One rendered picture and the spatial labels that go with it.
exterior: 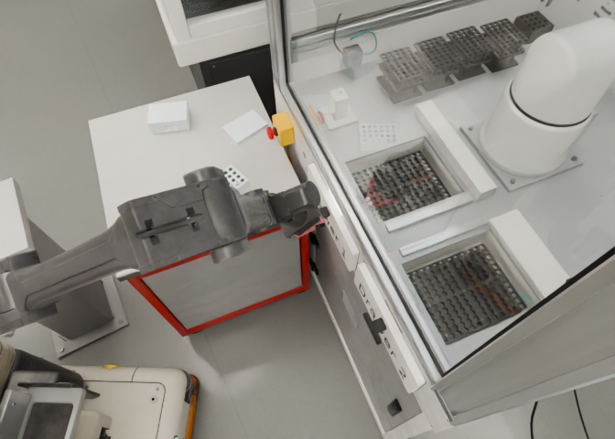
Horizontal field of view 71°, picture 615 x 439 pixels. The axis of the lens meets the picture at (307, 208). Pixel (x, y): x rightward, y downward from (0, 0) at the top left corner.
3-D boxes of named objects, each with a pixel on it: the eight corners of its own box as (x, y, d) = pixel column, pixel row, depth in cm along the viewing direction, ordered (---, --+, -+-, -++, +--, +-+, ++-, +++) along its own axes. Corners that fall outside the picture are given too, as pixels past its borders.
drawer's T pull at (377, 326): (376, 346, 95) (377, 344, 94) (361, 315, 98) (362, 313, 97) (391, 339, 96) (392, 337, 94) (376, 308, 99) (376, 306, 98)
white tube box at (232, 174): (218, 210, 129) (216, 204, 126) (201, 194, 132) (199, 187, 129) (250, 187, 134) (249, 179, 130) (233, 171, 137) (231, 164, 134)
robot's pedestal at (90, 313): (59, 358, 182) (-83, 296, 116) (45, 298, 195) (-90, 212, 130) (129, 325, 189) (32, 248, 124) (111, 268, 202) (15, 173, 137)
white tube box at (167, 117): (152, 134, 145) (146, 123, 141) (153, 115, 149) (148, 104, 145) (190, 130, 146) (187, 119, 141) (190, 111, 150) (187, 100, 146)
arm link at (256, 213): (170, 178, 49) (202, 268, 49) (217, 161, 49) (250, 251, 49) (239, 194, 92) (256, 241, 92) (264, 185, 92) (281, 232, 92)
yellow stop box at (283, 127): (279, 148, 131) (277, 132, 125) (271, 131, 135) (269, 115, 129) (295, 143, 132) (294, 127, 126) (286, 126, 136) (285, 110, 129)
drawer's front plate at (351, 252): (349, 273, 112) (352, 254, 103) (307, 187, 126) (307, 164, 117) (355, 270, 113) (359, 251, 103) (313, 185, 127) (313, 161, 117)
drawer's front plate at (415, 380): (408, 393, 97) (418, 385, 88) (353, 281, 111) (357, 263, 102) (415, 390, 98) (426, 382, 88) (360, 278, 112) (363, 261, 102)
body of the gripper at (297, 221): (322, 216, 101) (306, 208, 95) (290, 240, 104) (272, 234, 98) (312, 194, 104) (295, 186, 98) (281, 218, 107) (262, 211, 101)
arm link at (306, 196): (239, 195, 89) (253, 234, 89) (284, 176, 83) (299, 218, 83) (269, 188, 99) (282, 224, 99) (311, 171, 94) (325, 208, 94)
